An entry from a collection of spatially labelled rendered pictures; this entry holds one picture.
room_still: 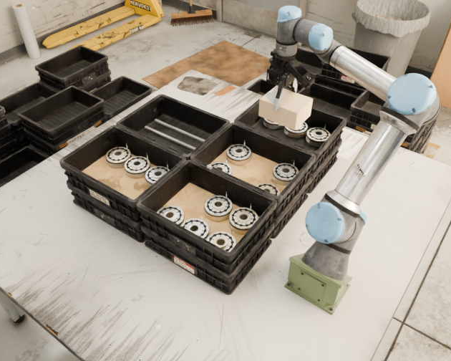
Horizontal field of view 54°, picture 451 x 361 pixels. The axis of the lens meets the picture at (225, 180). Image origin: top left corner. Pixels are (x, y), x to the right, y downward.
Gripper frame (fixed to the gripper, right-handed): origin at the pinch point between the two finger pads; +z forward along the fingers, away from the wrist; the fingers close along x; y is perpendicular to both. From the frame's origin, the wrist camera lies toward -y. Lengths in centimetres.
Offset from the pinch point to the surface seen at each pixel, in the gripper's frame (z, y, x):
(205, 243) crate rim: 17, -8, 60
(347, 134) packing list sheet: 40, -10, -51
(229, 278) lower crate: 29, -17, 59
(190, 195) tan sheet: 27, 16, 39
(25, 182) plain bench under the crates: 39, 89, 66
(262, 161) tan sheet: 27.0, 5.3, 5.6
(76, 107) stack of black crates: 60, 149, -5
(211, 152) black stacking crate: 21.8, 22.1, 18.2
